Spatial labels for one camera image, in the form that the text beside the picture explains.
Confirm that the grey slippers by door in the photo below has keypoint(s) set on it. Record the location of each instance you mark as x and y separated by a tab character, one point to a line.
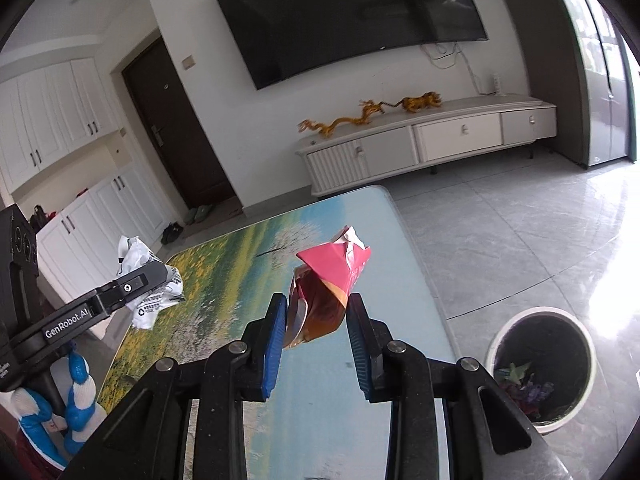
198	214

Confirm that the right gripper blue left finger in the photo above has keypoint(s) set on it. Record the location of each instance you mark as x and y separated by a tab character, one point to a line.
271	346

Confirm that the red pink snack wrapper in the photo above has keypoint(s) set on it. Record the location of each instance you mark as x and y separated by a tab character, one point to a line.
321	285

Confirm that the black shoes by door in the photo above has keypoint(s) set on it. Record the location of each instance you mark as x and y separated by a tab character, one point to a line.
171	233

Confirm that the grey double door refrigerator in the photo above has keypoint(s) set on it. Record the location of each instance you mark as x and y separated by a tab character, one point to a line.
577	60

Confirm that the white power strip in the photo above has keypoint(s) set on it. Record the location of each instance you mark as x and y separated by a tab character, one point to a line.
497	83

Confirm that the large black wall television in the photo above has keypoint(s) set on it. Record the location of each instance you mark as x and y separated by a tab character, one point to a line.
279	39

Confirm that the golden dragon figurine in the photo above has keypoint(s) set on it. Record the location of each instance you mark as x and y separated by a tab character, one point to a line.
368	109

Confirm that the landscape printed table mat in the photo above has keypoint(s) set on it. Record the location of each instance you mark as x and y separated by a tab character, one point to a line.
311	419

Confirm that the white round trash bin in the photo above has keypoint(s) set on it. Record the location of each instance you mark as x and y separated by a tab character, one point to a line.
545	360

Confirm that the white tv cabinet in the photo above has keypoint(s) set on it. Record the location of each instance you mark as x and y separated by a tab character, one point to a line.
399	142

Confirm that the white wall cupboards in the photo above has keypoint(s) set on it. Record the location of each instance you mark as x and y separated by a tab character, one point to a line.
64	153

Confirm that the golden tiger figurine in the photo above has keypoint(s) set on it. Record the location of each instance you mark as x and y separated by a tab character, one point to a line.
413	104

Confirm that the dark brown entrance door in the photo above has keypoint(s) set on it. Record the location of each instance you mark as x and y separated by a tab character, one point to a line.
174	130

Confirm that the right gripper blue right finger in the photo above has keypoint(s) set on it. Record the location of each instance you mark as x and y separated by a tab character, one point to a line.
360	335

